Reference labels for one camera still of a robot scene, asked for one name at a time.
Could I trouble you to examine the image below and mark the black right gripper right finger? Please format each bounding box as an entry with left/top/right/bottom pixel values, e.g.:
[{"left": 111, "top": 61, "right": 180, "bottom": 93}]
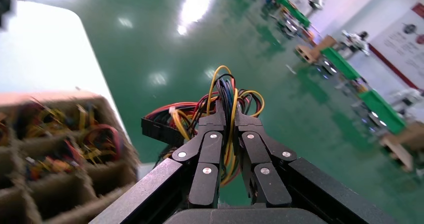
[{"left": 233, "top": 109, "right": 297, "bottom": 208}]

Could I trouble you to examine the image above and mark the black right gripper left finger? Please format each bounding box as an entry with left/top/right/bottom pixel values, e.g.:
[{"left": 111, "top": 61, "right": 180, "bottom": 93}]
[{"left": 172, "top": 99, "right": 228, "bottom": 208}]

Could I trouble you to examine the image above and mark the multicoloured wire harness bundle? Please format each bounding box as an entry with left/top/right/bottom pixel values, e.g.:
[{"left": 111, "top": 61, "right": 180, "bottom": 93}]
[{"left": 140, "top": 65, "right": 266, "bottom": 188}]

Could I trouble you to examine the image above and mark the brown cardboard divider box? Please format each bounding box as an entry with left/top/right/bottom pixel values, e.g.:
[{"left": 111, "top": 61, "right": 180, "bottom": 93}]
[{"left": 0, "top": 89, "right": 142, "bottom": 224}]

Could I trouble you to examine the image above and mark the green conveyor workbench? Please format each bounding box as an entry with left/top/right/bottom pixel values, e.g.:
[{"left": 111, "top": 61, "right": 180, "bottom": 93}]
[
  {"left": 321, "top": 46, "right": 362, "bottom": 81},
  {"left": 359, "top": 89, "right": 407, "bottom": 136},
  {"left": 276, "top": 0, "right": 312, "bottom": 28}
]

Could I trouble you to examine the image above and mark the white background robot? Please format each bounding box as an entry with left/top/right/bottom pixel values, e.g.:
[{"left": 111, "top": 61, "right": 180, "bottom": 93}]
[{"left": 341, "top": 30, "right": 370, "bottom": 56}]

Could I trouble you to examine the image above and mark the white wall poster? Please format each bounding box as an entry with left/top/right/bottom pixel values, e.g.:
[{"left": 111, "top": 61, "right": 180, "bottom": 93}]
[{"left": 369, "top": 2, "right": 424, "bottom": 91}]

